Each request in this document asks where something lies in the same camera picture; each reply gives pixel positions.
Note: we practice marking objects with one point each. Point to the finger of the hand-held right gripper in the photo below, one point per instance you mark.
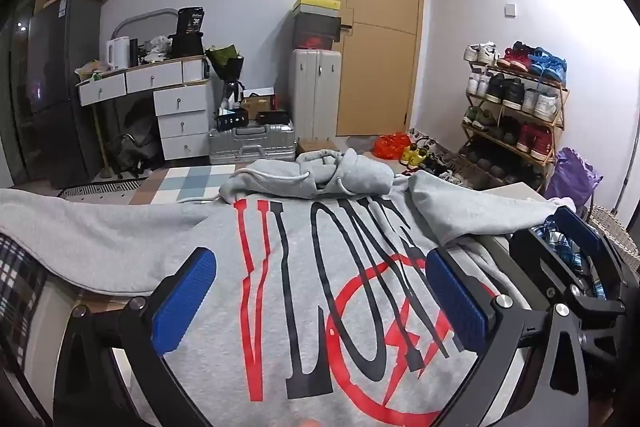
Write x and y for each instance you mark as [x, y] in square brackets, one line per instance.
[537, 267]
[580, 229]

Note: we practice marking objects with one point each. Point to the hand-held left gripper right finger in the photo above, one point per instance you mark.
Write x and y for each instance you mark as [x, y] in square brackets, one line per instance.
[455, 302]

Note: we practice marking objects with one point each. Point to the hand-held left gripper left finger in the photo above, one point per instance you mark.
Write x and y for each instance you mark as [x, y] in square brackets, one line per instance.
[185, 297]

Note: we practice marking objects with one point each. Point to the grey printed hoodie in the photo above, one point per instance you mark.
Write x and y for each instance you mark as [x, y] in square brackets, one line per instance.
[210, 232]

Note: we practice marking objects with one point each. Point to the blue plaid cloth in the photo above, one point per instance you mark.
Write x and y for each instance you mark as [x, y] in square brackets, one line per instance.
[567, 249]

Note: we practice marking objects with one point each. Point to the wicker basket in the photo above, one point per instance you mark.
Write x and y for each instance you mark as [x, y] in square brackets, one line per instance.
[617, 227]

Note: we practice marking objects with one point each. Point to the purple bag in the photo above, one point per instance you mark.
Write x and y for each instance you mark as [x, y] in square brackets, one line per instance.
[570, 177]

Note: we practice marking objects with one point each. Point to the black stand pole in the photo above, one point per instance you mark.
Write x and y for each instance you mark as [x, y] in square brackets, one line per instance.
[625, 177]

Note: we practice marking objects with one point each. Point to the wooden shoe rack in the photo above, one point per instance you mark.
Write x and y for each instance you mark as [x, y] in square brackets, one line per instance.
[564, 117]

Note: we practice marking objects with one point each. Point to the checkered bed sheet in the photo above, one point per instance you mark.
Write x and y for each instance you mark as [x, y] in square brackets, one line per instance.
[200, 182]

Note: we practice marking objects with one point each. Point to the scattered pile of shoes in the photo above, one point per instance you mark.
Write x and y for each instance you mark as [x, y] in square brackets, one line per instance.
[450, 162]

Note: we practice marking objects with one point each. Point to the rows of assorted shoes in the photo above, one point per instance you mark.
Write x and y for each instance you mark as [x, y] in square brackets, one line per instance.
[512, 92]

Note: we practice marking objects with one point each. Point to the black bag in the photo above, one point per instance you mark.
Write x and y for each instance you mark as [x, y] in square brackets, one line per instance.
[132, 147]

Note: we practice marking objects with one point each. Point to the dark plaid shirt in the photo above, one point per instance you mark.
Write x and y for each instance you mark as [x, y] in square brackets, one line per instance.
[20, 287]

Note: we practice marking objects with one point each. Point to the silver aluminium suitcase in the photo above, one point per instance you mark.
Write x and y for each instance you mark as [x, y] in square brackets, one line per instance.
[250, 144]

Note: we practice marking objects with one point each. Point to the red plastic bag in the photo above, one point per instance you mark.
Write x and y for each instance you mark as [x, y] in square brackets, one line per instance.
[392, 147]

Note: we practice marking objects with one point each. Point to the black printed box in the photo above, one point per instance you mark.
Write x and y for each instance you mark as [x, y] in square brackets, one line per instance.
[232, 119]

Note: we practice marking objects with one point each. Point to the white desk with drawers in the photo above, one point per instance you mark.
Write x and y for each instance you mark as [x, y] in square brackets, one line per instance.
[180, 102]

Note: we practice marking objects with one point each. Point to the brown cardboard box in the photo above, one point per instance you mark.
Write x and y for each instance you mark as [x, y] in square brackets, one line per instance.
[260, 104]

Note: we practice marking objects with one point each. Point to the black wrapped flower bouquet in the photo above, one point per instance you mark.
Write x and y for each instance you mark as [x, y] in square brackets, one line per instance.
[225, 62]

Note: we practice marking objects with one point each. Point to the white upright suitcase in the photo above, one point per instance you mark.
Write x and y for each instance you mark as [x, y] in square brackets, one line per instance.
[315, 97]

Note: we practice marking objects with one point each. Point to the dark refrigerator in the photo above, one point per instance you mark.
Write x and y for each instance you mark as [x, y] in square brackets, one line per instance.
[55, 82]

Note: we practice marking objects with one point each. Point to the dark glass cabinet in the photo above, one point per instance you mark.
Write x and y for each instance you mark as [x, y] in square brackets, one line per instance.
[20, 107]

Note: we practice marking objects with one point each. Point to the white electric kettle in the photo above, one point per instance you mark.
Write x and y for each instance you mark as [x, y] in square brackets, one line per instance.
[117, 54]

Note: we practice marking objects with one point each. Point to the wooden door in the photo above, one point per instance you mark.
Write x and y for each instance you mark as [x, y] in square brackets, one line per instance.
[380, 57]

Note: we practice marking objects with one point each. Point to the black labelled box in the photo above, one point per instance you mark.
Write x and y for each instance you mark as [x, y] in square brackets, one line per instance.
[190, 19]

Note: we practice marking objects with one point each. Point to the black shoe box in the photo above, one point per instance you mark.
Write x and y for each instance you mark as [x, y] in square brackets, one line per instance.
[315, 32]

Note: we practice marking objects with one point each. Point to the yellow lid shoe box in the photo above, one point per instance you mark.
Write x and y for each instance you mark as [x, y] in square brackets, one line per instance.
[315, 4]

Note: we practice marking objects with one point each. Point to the white light switch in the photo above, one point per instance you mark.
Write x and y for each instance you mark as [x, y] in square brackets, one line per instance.
[510, 10]

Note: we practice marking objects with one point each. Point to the grey curved metal frame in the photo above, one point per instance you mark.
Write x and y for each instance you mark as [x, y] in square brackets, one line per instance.
[145, 12]

